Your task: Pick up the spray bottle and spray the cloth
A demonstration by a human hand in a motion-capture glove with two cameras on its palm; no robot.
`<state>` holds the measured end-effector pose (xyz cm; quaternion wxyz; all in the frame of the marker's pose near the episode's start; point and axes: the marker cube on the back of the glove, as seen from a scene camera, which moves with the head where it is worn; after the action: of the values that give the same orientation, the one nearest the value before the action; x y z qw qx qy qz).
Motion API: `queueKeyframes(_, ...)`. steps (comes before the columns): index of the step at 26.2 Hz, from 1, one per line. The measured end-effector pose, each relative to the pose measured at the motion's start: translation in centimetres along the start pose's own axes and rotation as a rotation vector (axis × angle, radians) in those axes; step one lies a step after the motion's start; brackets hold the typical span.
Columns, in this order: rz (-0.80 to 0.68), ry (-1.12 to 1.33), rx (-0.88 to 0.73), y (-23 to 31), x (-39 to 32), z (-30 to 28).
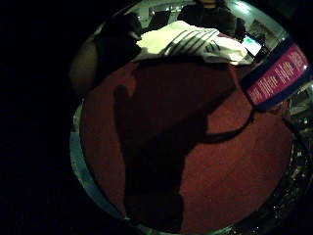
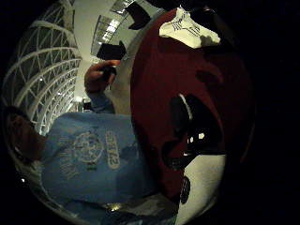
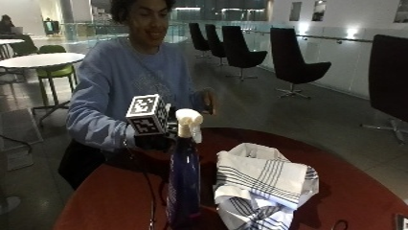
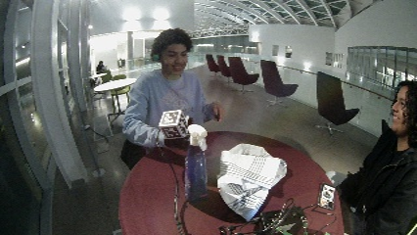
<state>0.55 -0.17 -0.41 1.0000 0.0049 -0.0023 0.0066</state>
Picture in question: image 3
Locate white marker cube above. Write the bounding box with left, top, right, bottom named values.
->
left=125, top=93, right=171, bottom=137

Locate black swivel chair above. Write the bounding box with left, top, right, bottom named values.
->
left=221, top=25, right=268, bottom=81
left=203, top=23, right=230, bottom=67
left=268, top=27, right=332, bottom=100
left=360, top=34, right=408, bottom=146
left=187, top=22, right=213, bottom=59

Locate person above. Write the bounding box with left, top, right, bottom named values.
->
left=57, top=0, right=221, bottom=191
left=0, top=13, right=16, bottom=35

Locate blue spray bottle white nozzle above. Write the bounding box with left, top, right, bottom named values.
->
left=165, top=108, right=205, bottom=230

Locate white striped cloth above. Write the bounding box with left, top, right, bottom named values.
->
left=211, top=142, right=320, bottom=230

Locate metal handrail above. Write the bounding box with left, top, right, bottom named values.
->
left=240, top=29, right=375, bottom=45

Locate green chair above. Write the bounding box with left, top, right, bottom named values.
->
left=32, top=44, right=80, bottom=127

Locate large round white table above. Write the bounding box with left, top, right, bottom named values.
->
left=0, top=52, right=86, bottom=106

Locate dark armchair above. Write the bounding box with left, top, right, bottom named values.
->
left=9, top=34, right=41, bottom=58

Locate small round white table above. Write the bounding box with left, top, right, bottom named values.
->
left=0, top=38, right=25, bottom=60

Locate wall picture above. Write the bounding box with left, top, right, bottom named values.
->
left=288, top=1, right=303, bottom=22
left=392, top=0, right=408, bottom=24
left=311, top=0, right=328, bottom=22

